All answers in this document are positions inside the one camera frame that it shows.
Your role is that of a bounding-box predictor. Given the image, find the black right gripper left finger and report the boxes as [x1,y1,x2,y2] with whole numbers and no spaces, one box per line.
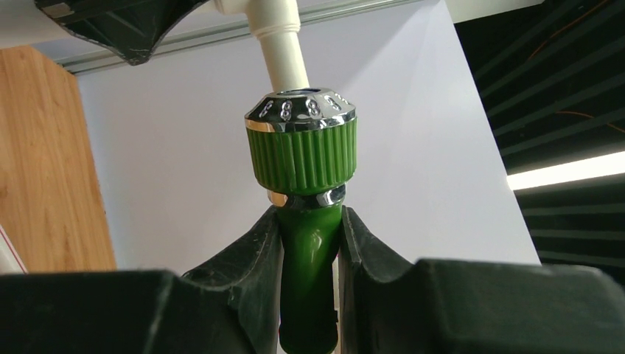
[1,207,282,353]

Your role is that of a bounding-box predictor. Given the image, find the white PVC pipe frame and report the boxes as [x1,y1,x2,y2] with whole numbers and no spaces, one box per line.
[0,0,343,354]

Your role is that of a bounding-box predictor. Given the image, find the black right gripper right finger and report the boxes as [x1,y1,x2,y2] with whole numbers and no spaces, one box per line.
[339,207,624,353]

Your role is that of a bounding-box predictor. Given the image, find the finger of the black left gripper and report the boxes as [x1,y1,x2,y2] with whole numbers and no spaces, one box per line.
[34,0,208,66]

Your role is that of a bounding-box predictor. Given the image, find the green water faucet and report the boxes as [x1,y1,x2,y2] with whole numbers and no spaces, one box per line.
[245,88,357,353]

